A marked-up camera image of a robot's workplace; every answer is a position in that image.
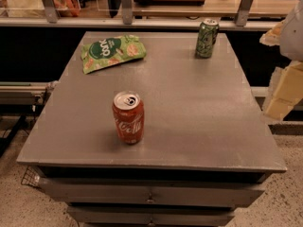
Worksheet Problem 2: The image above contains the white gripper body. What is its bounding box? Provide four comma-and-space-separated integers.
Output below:
259, 21, 284, 46

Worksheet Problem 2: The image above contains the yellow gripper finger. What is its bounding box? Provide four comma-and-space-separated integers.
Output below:
262, 61, 303, 120

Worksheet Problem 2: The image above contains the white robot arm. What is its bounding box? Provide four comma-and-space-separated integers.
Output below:
259, 0, 303, 121

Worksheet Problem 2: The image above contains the green soda can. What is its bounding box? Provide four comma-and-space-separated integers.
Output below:
195, 18, 219, 59

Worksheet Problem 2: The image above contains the red coke can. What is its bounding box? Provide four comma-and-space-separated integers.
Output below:
112, 91, 144, 145

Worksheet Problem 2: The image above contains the grey cabinet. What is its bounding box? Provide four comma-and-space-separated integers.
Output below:
18, 32, 286, 213

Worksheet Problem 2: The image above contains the green chip bag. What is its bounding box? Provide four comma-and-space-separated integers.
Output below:
81, 35, 147, 75

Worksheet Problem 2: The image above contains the orange snack bag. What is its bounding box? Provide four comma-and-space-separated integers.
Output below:
53, 0, 80, 17

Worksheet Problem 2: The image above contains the upper grey drawer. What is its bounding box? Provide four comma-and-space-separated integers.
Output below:
39, 178, 264, 208

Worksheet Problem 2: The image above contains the grey drawer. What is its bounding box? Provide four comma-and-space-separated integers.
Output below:
67, 206, 234, 227
39, 178, 264, 208

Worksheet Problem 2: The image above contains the lower grey drawer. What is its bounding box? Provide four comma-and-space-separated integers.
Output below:
67, 206, 234, 227

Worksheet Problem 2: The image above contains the clear plastic bin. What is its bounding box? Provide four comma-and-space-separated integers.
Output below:
0, 0, 80, 18

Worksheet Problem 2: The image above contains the metal shelf rail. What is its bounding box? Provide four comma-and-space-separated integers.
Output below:
0, 17, 277, 31

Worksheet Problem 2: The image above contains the wire mesh basket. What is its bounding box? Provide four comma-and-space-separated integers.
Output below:
21, 166, 40, 188

